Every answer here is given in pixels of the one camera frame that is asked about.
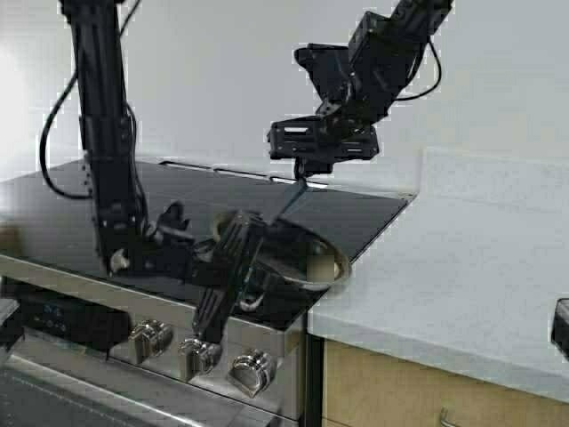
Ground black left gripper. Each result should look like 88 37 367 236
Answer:
92 177 267 342

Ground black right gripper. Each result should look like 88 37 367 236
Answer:
267 11 429 163

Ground black spatula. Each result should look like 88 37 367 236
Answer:
264 158 308 224

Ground black frying pan steel rim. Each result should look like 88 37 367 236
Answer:
209 218 352 311

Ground raw shrimp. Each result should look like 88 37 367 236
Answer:
306 254 336 285

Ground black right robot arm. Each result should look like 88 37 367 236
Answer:
267 1 453 164

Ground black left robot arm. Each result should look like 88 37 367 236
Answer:
61 1 267 343

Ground middle steel stove knob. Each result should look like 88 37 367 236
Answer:
178 338 222 383

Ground steel stove knob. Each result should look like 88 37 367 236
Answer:
128 319 173 365
227 349 277 398
178 338 222 383

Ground left steel stove knob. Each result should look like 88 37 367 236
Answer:
128 319 173 365

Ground right steel stove knob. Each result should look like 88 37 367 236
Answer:
227 349 277 398

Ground stainless steel stove range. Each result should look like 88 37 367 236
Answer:
0 153 419 427

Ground wooden base cabinet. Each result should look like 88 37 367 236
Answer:
322 341 568 426

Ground black appliance at right edge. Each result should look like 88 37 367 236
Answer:
550 298 569 359

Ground steel cabinet drawer handle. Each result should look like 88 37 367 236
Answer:
438 407 465 427

